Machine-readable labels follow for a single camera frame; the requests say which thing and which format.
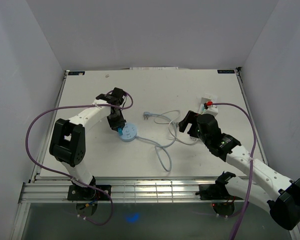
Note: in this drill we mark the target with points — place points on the black corner label left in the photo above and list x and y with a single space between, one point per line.
75 73

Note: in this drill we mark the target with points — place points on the white multicolour power strip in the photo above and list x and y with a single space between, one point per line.
206 97

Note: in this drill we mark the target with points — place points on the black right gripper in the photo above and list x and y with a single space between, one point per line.
190 118

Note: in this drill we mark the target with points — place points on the black corner label right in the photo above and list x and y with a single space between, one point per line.
227 71

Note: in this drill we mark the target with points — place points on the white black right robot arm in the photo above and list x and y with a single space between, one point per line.
277 194

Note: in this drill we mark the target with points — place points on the aluminium frame rail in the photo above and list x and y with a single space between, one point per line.
122 190

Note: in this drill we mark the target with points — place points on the black corner label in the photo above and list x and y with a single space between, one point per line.
227 71
75 73

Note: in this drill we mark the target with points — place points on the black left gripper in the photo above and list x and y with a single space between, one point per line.
121 122

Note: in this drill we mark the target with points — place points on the blue cable winder clip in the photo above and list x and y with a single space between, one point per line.
120 131

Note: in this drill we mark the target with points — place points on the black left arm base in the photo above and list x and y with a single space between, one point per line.
77 193

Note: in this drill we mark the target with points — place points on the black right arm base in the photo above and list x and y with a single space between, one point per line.
218 191

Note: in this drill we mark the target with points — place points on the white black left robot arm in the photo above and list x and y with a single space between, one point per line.
68 142

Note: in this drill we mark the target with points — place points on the round light blue socket hub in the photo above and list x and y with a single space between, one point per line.
129 132

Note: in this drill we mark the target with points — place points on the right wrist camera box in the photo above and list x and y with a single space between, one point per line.
210 109

